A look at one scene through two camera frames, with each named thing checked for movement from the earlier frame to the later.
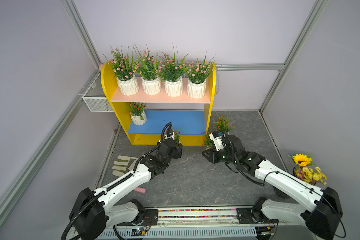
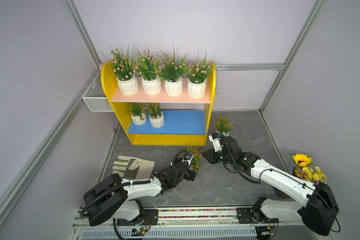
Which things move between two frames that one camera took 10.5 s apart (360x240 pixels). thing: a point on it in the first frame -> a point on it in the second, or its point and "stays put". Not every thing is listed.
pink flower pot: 197,73 stays put
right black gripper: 211,157 stays put
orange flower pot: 137,112 stays put
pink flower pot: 149,68 stays put
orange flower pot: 221,124 stays put
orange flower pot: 177,135 -> 156,117
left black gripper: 177,151 -> 190,175
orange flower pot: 208,142 -> 197,155
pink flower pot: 172,70 stays put
